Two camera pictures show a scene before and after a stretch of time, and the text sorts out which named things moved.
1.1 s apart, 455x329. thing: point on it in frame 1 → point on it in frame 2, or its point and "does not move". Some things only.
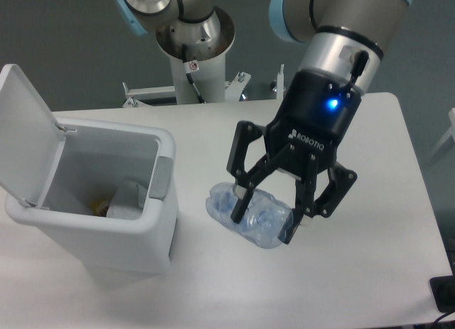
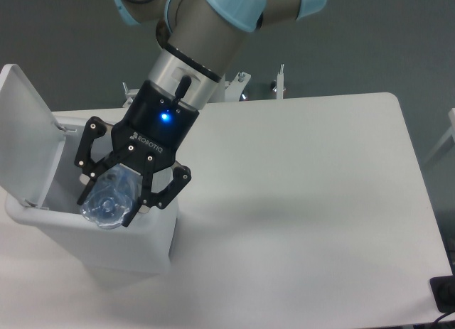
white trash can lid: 31,142 does not move
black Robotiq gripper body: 302,137 → 156,129
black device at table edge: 443,288 does not move
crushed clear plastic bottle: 264,222 → 112,196
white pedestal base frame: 234,89 does not move
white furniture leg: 451,132 does not move
